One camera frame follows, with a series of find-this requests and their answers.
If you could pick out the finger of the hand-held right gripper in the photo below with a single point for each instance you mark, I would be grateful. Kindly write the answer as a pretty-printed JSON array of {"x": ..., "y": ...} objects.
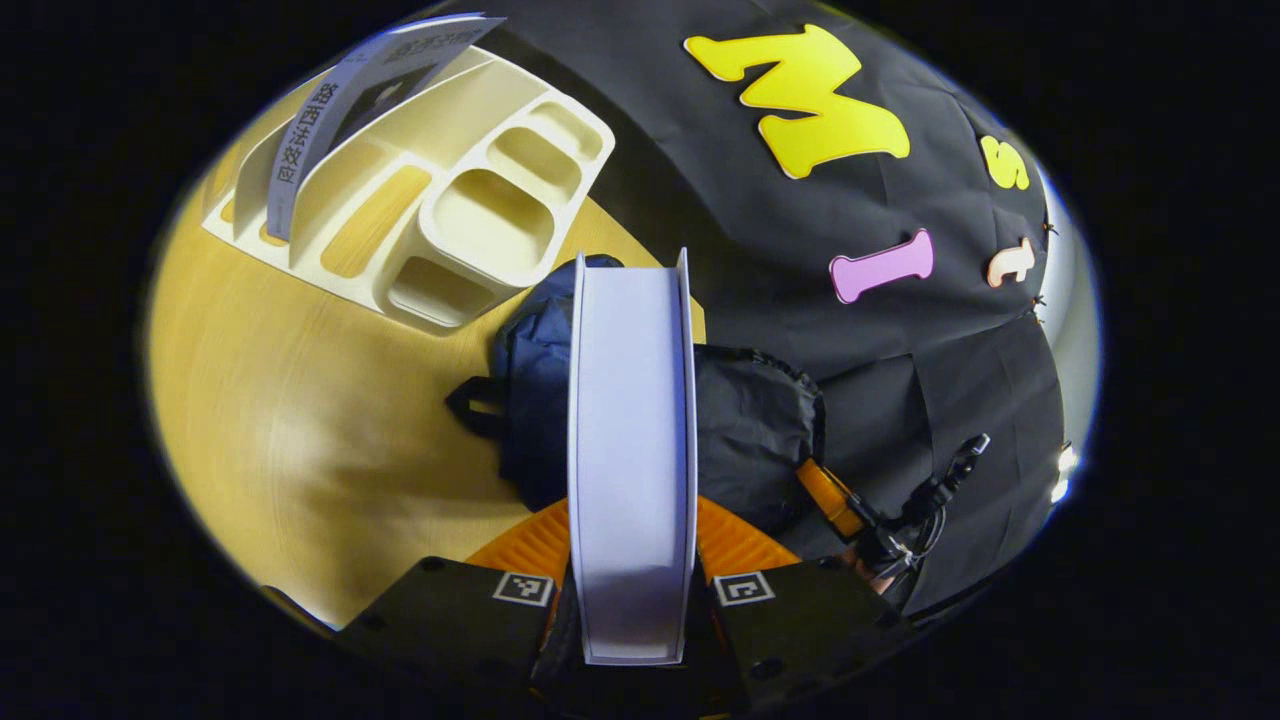
[{"x": 830, "y": 495}]

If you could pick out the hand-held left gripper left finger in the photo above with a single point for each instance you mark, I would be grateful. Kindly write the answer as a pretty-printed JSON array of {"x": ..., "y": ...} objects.
[{"x": 450, "y": 620}]

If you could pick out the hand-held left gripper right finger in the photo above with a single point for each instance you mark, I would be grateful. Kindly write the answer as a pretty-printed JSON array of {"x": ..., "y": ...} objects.
[{"x": 800, "y": 630}]

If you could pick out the blue schoolbag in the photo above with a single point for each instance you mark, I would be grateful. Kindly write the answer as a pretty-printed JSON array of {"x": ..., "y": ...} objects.
[{"x": 755, "y": 430}]

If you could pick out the white book pale spine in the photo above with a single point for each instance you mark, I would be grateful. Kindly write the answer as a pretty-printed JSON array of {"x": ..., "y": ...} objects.
[{"x": 630, "y": 450}]

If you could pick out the cream bookshelf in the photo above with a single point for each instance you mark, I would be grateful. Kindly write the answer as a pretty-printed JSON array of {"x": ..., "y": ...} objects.
[{"x": 490, "y": 215}]

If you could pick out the white book grey spine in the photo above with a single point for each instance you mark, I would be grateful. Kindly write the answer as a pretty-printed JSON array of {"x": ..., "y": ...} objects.
[{"x": 330, "y": 120}]

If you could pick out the black backdrop cloth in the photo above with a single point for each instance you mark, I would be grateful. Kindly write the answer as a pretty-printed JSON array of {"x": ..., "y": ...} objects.
[{"x": 900, "y": 380}]

